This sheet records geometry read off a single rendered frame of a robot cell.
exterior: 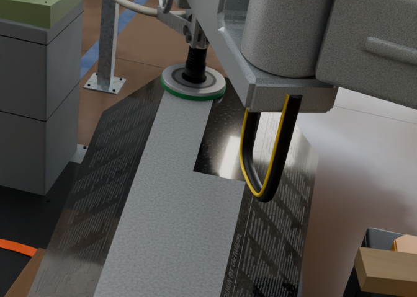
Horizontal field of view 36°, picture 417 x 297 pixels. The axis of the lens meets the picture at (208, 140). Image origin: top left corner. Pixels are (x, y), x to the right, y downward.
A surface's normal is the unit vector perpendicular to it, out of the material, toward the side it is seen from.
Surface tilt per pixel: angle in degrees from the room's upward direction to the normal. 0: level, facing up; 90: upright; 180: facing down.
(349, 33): 90
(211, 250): 0
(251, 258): 45
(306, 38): 90
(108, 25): 90
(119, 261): 0
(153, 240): 0
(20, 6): 90
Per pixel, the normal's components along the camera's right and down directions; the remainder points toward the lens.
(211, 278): 0.15, -0.84
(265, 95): 0.23, 0.55
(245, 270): 0.79, -0.44
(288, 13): -0.28, 0.48
